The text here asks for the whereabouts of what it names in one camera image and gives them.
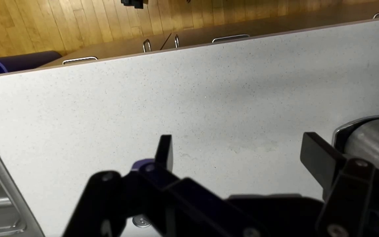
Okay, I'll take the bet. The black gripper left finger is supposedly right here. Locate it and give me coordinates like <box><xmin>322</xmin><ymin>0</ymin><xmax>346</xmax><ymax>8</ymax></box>
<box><xmin>62</xmin><ymin>133</ymin><xmax>262</xmax><ymax>237</ymax></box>

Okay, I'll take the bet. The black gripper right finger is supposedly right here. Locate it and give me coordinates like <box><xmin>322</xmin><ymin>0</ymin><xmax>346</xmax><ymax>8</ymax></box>
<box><xmin>300</xmin><ymin>130</ymin><xmax>379</xmax><ymax>237</ymax></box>

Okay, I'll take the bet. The wooden base cabinet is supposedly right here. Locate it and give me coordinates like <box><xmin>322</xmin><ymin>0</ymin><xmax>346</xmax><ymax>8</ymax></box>
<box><xmin>35</xmin><ymin>1</ymin><xmax>379</xmax><ymax>70</ymax></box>

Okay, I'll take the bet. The steel coffee carafe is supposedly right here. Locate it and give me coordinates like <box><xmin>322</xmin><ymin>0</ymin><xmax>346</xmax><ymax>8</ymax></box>
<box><xmin>333</xmin><ymin>104</ymin><xmax>379</xmax><ymax>174</ymax></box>

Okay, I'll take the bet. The small black object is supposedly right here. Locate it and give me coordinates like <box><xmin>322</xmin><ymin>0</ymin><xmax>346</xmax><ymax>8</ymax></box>
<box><xmin>120</xmin><ymin>0</ymin><xmax>150</xmax><ymax>10</ymax></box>

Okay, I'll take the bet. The blue bin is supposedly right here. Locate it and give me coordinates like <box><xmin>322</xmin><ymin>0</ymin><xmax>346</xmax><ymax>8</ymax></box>
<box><xmin>0</xmin><ymin>50</ymin><xmax>63</xmax><ymax>79</ymax></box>

